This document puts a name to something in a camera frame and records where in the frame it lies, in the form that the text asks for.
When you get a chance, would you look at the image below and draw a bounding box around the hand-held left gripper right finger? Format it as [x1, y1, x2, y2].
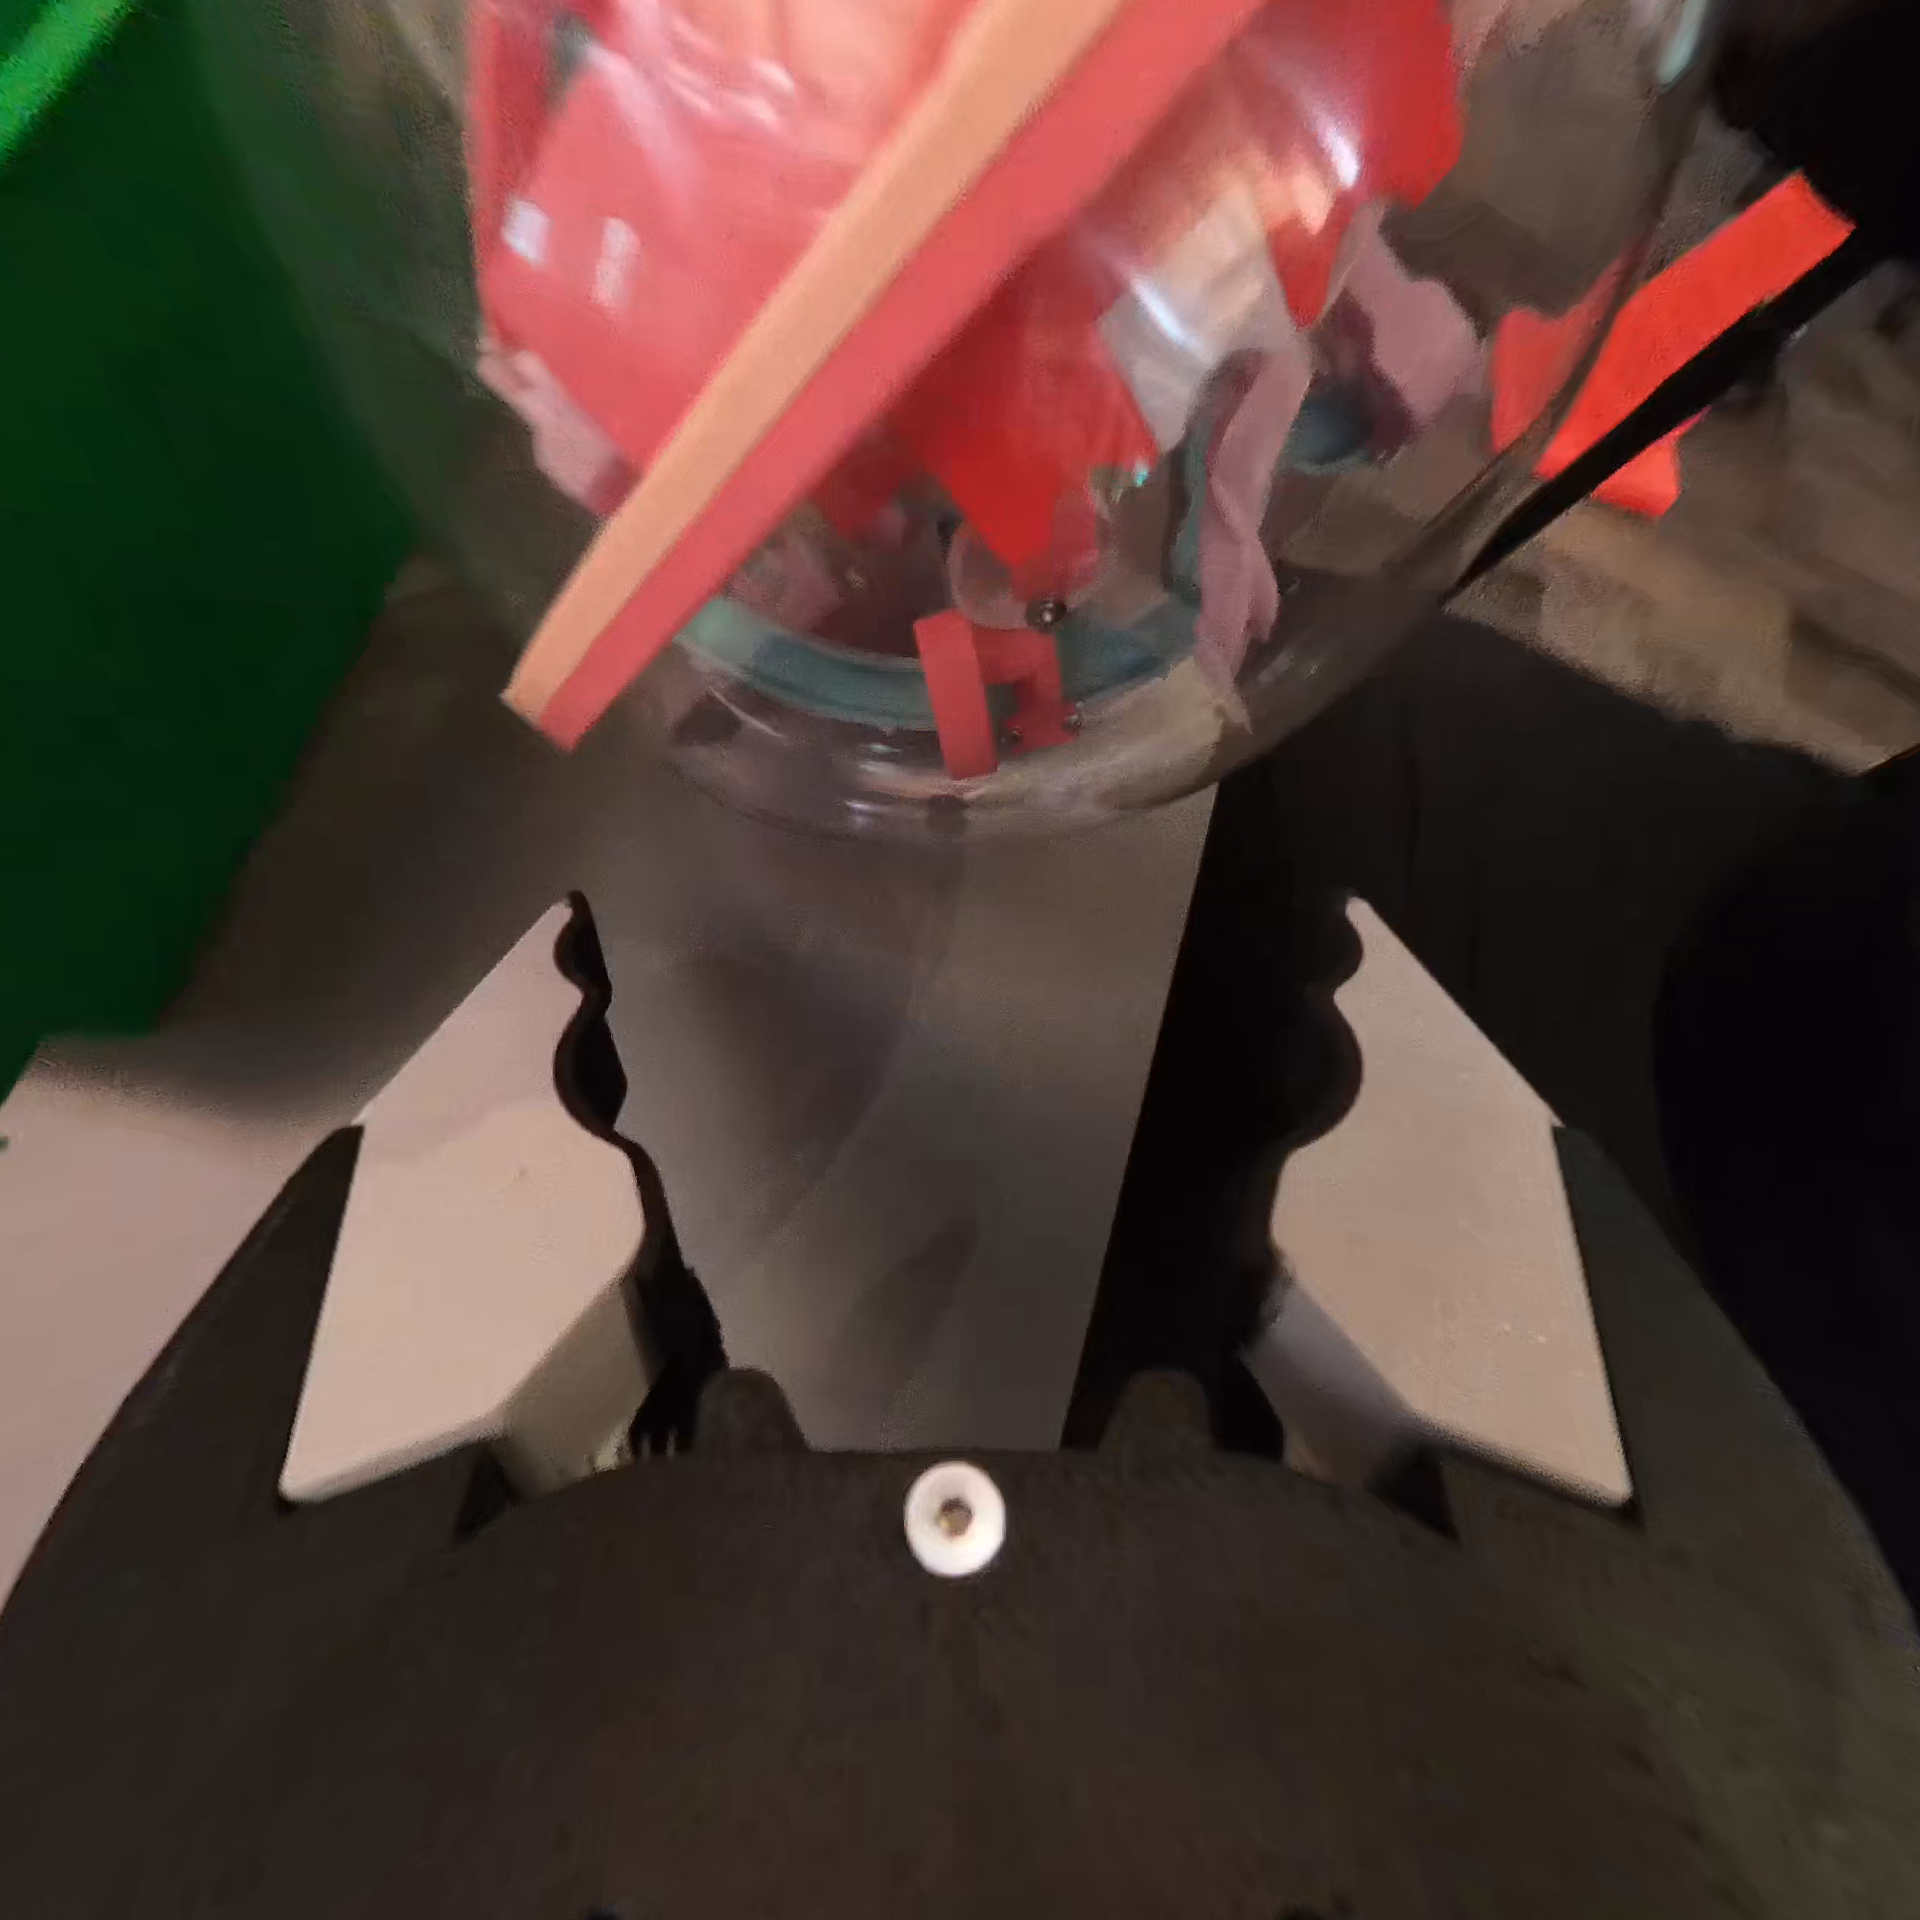
[1229, 896, 1635, 1509]

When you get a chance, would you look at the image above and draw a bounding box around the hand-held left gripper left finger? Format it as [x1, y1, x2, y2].
[276, 892, 723, 1507]

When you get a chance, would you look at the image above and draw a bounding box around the clear maze ball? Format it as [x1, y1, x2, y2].
[451, 0, 1719, 841]

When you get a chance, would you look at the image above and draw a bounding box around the green plastic bin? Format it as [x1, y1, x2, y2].
[0, 0, 497, 1097]

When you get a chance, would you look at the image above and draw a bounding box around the orange plastic object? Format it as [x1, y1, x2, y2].
[1493, 171, 1858, 520]

